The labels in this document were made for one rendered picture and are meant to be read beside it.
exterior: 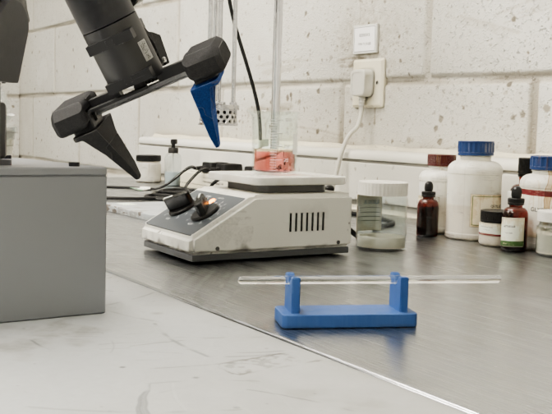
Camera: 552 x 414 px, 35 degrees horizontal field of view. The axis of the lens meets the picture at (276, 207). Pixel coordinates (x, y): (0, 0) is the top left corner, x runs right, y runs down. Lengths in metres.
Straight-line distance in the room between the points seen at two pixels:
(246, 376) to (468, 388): 0.12
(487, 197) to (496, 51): 0.29
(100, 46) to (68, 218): 0.27
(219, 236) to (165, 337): 0.32
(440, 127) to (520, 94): 0.17
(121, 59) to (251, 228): 0.22
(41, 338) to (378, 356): 0.22
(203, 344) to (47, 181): 0.16
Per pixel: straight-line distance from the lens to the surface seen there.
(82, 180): 0.65
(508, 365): 0.57
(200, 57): 0.86
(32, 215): 0.64
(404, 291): 0.65
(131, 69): 0.88
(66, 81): 2.97
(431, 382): 0.52
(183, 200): 0.98
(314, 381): 0.51
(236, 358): 0.55
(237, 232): 0.92
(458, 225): 1.18
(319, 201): 0.96
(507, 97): 1.37
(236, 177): 0.96
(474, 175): 1.17
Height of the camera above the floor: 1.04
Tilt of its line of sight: 5 degrees down
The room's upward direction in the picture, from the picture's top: 2 degrees clockwise
